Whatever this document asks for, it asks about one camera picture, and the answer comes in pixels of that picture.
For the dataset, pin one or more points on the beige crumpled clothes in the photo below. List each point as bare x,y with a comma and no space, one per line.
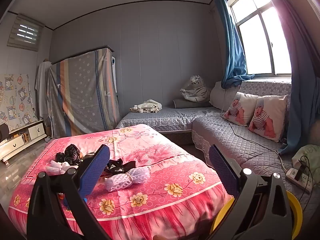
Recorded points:
150,106

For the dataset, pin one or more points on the blue curtain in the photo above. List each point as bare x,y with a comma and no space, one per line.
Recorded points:
232,55

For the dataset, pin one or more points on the striped grey sheet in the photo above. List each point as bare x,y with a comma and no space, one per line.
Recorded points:
82,92

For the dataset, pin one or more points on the cartoon wall poster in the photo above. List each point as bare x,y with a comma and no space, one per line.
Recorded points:
17,100

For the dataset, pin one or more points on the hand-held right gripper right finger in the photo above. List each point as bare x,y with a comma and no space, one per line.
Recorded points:
222,172

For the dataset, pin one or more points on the window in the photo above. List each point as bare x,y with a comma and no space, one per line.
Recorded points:
260,42

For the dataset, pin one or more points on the yellow trash bin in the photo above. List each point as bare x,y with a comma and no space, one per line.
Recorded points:
296,210

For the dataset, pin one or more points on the white tiger plush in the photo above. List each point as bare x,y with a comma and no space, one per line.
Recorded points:
197,90

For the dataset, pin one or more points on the grey bolster pillow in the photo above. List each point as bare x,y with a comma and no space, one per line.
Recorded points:
185,103

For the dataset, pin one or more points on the baby print pillow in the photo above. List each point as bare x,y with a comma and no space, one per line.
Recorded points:
267,120
240,110

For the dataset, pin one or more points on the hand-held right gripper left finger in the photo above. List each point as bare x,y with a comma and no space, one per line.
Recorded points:
96,171

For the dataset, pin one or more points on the white hanging cloth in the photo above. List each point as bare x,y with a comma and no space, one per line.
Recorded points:
42,87

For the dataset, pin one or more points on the dark box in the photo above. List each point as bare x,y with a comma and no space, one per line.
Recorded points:
3,132

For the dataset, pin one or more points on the small black plastic bag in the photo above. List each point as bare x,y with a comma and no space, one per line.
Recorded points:
117,166

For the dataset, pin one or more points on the white power strip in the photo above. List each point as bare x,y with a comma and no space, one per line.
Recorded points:
293,177

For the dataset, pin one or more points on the pink floral blanket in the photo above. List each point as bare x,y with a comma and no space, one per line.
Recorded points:
162,155

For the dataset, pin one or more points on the grey-blue curtain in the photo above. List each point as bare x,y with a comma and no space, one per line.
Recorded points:
302,92

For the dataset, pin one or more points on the white tv cabinet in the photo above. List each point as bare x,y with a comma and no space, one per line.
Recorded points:
15,145

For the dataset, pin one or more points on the black charger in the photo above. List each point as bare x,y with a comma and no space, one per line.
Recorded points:
300,171

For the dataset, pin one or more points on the light green cloth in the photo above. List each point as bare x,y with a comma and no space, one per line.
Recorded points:
310,152

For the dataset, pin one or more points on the white foam net sleeve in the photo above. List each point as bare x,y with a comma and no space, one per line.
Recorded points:
135,177

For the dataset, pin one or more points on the large black plastic bag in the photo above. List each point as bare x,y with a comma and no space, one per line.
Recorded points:
72,152

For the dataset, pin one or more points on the grey quilted sofa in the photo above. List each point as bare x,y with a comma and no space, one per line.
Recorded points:
225,132

